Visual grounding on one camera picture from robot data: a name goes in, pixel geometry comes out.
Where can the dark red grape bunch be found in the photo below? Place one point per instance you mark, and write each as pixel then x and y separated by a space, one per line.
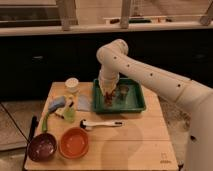
pixel 109 96

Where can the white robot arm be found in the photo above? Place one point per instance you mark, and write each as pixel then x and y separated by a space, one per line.
pixel 191 96

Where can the small metal cup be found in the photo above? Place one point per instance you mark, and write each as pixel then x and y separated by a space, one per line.
pixel 123 91

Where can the white plastic cup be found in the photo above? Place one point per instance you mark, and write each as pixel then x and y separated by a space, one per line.
pixel 72 84

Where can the blue grey cloth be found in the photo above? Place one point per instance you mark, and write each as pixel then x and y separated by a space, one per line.
pixel 84 104

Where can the green plastic tray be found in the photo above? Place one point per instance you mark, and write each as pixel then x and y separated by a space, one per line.
pixel 133 102

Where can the wooden table board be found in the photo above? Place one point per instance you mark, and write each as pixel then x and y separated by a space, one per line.
pixel 142 143

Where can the orange bowl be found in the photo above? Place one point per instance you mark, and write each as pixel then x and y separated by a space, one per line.
pixel 74 143

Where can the dark purple bowl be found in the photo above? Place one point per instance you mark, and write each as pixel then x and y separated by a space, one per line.
pixel 42 147

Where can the white handled kitchen tool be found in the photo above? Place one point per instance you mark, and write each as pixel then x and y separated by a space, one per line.
pixel 89 125

